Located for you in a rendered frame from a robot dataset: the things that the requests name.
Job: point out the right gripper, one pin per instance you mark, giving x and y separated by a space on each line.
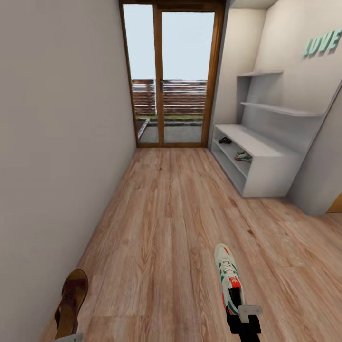
237 327

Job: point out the gym shoe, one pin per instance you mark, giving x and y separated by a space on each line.
233 295
243 157

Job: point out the decorative sign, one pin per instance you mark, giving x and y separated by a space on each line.
321 43

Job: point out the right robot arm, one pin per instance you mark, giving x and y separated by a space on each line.
246 324

